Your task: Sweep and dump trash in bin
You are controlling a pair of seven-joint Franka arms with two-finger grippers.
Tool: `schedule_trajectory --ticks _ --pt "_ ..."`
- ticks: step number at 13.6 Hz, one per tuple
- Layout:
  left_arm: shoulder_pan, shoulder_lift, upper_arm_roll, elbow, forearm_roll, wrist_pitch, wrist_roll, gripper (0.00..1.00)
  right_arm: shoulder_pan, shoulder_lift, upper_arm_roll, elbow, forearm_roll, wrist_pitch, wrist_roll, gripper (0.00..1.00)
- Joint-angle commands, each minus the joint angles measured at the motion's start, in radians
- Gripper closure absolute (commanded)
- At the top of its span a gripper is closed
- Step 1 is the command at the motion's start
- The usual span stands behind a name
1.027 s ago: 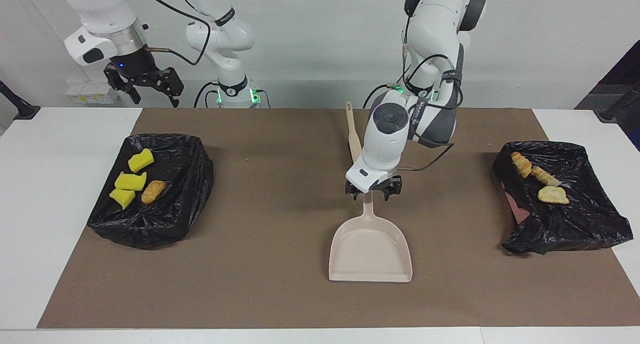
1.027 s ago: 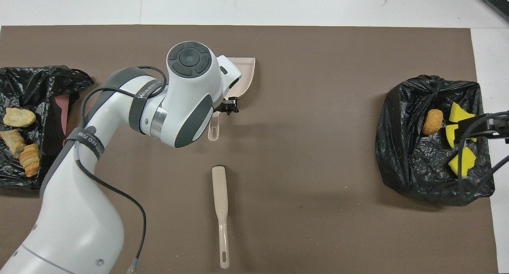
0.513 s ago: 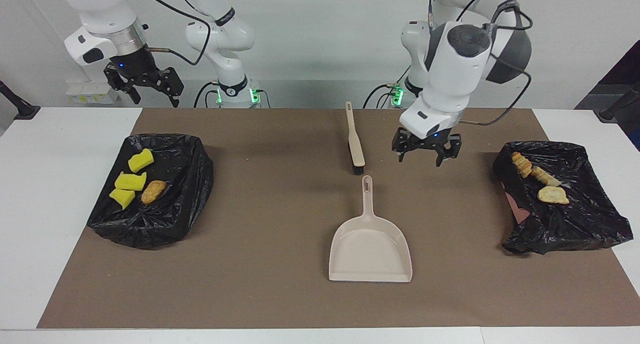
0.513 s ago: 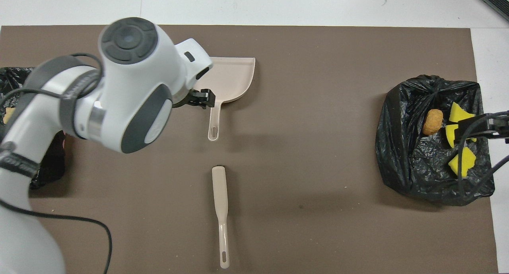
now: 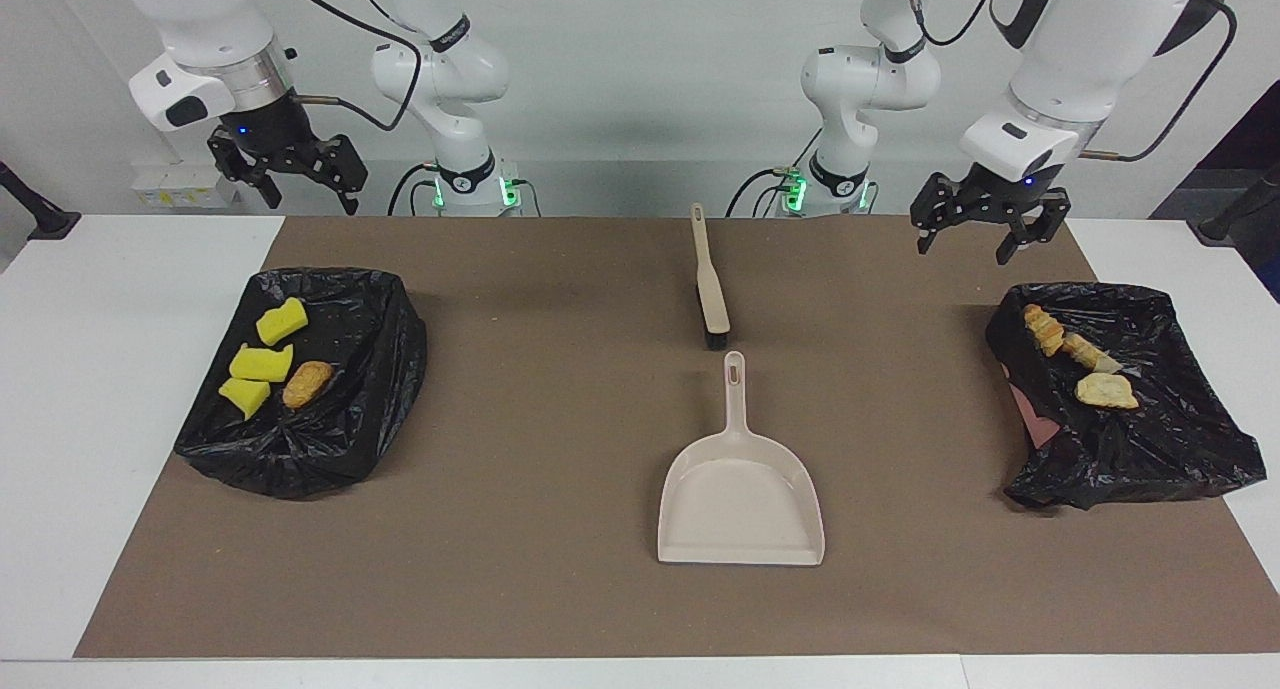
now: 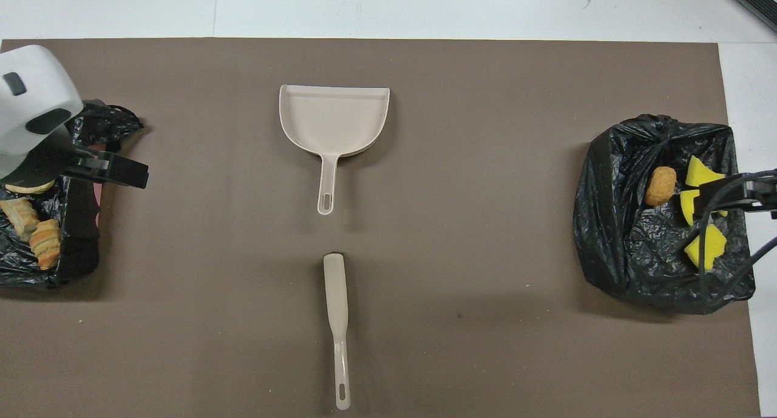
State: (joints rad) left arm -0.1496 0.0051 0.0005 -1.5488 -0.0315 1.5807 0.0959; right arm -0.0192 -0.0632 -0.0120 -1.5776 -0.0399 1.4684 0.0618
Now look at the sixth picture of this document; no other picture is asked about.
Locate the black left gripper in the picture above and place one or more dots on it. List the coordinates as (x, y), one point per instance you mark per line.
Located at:
(42, 160)

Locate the yellow sponge piece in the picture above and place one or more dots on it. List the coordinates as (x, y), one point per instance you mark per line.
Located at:
(687, 204)
(713, 248)
(698, 170)

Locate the brown toy bread roll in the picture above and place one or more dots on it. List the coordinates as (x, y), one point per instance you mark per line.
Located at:
(660, 186)

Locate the pale beige foam chunk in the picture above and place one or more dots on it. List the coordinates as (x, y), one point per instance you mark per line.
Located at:
(21, 216)
(27, 188)

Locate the orange striped toy croissant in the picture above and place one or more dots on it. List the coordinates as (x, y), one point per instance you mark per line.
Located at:
(45, 242)

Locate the beige plastic dustpan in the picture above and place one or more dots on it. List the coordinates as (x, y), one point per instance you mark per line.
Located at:
(334, 117)

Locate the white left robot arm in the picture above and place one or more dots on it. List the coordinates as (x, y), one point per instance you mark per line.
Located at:
(30, 96)

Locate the black bag over pink bin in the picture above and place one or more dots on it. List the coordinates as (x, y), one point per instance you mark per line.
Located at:
(79, 242)

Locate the right black trash bag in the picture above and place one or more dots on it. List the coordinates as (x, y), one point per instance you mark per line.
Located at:
(625, 236)

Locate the large brown table mat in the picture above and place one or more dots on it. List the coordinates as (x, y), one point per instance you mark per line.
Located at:
(388, 66)

